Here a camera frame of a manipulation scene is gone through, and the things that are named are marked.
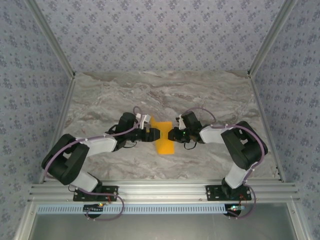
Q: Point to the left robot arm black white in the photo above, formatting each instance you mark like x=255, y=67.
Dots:
x=100, y=145

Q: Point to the black base plate right arm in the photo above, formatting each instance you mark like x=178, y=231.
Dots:
x=212, y=193

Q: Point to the aluminium side rail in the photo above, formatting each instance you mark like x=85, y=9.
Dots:
x=58, y=130
x=262, y=112

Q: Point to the black base plate left arm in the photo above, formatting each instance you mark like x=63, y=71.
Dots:
x=111, y=191

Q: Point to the aluminium cross beam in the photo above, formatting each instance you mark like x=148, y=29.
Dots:
x=162, y=191

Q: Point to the grey metal panel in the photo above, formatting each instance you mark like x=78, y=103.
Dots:
x=160, y=227

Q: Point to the small black controller board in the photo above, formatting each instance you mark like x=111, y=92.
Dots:
x=233, y=208
x=92, y=208

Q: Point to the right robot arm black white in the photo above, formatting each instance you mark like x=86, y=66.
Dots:
x=240, y=145

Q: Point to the aluminium frame post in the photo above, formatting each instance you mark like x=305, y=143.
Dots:
x=270, y=37
x=53, y=37

